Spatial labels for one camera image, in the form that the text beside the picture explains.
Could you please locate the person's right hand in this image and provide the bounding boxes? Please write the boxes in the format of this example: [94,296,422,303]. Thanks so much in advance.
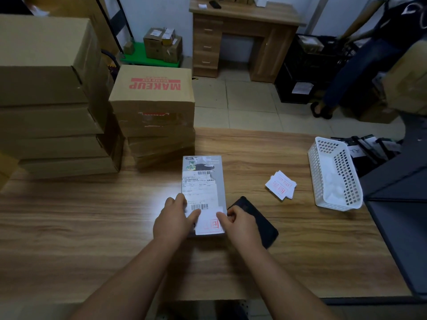
[216,204,264,254]

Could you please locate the person's left hand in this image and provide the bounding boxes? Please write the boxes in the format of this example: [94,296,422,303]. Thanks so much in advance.
[153,193,202,252]

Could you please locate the black handheld scanner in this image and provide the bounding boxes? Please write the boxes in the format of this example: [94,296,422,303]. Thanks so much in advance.
[228,196,279,249]

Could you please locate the red stamped white sticker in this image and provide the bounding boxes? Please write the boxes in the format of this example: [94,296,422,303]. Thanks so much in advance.
[194,206,226,236]

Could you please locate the stack of white stickers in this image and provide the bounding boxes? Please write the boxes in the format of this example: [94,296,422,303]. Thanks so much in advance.
[265,170,298,201]

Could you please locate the red printed cardboard box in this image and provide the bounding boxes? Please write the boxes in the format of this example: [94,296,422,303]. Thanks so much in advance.
[109,64,196,137]

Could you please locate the person's right forearm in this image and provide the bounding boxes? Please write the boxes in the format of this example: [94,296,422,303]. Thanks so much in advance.
[238,241,338,320]

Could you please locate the person's left forearm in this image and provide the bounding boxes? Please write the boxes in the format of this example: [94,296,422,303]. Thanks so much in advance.
[68,238,177,320]

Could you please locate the medium taped cardboard box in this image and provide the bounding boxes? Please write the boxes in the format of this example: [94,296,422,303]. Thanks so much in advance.
[143,35,183,64]

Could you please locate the small yellowish cardboard box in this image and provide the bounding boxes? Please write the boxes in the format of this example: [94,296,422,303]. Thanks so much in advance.
[161,28,176,47]

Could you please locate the small labelled cardboard box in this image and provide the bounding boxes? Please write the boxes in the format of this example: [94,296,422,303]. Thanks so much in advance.
[143,28,165,42]

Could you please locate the stack of large cardboard boxes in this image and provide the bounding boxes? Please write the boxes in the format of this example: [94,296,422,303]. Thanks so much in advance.
[0,0,119,190]

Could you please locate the white perforated plastic tray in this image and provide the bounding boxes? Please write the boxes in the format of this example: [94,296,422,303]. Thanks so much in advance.
[307,136,363,212]

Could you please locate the black scanners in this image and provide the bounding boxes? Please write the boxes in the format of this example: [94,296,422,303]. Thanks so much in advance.
[345,140,369,177]

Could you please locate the black plastic crates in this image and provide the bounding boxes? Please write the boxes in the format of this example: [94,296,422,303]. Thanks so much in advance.
[274,63,316,105]

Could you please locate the black flat device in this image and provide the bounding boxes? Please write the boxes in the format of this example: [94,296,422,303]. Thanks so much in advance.
[353,136,381,164]
[377,138,403,159]
[362,134,389,160]

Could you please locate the dark metal shelf rack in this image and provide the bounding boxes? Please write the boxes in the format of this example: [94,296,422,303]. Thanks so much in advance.
[359,146,427,299]

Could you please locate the green platform trolley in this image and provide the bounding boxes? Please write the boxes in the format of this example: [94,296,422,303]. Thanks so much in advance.
[95,0,183,68]

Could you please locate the black office chair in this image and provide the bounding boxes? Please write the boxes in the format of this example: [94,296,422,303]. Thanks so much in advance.
[101,49,121,80]

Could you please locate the black plastic crate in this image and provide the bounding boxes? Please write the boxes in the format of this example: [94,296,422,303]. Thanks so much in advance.
[283,33,338,84]
[335,36,359,64]

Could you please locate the wooden drawer desk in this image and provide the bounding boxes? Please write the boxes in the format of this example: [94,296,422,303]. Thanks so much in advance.
[189,0,306,84]

